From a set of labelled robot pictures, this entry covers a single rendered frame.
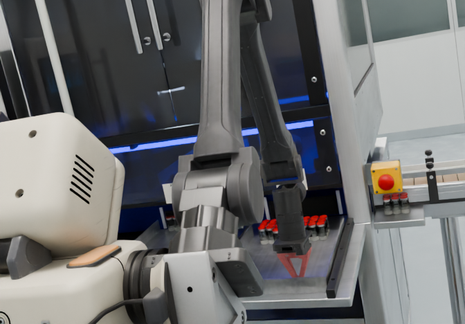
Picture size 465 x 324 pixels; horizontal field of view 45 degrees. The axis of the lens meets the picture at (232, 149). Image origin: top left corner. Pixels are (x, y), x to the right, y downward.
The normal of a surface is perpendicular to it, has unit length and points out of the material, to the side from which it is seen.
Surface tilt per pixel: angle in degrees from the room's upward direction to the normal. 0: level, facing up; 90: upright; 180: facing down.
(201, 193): 37
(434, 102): 90
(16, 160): 48
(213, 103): 52
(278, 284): 90
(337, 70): 90
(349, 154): 90
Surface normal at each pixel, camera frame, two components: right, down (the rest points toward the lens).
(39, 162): -0.18, -0.48
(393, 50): -0.29, 0.25
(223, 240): 0.46, -0.54
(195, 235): -0.29, -0.62
